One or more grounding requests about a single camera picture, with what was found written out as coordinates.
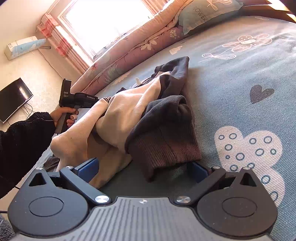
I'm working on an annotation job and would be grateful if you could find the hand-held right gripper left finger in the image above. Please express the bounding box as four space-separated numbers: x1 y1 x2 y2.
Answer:
22 158 112 206

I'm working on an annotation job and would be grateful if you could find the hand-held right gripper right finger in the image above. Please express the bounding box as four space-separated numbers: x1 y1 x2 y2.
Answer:
174 162 264 206

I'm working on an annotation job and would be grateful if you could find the dark and cream jacket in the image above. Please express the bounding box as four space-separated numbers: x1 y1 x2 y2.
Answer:
43 56 202 189

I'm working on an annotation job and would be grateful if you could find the person's left forearm black sleeve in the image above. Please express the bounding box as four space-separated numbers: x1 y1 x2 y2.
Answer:
0 112 56 200

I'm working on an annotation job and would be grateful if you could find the person's left hand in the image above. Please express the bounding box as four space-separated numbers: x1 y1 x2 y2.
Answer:
49 107 79 130

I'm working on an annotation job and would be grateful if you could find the pink patterned curtain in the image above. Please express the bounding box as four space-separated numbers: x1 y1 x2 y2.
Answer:
36 13 91 73
143 0 173 15

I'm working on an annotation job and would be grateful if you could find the black flat screen television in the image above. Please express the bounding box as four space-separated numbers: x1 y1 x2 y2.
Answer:
0 77 34 124

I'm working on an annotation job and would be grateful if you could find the pink floral quilt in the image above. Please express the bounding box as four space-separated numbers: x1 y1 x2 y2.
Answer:
70 0 193 95

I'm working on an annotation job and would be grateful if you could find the window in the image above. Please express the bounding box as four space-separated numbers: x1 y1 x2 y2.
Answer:
57 0 167 62

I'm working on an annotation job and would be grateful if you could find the bed with blue floral sheet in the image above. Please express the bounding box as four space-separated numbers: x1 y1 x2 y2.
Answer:
35 15 296 241

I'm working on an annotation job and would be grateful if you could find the blue floral pillow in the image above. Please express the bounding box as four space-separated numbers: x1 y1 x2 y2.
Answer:
178 0 244 36

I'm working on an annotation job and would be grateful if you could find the wooden headboard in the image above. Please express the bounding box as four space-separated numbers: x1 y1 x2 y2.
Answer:
242 0 296 22

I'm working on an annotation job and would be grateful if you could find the black wall cable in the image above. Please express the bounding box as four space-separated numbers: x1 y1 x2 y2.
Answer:
37 46 70 80

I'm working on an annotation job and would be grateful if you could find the white wall air conditioner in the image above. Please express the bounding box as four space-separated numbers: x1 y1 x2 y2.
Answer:
5 36 47 61

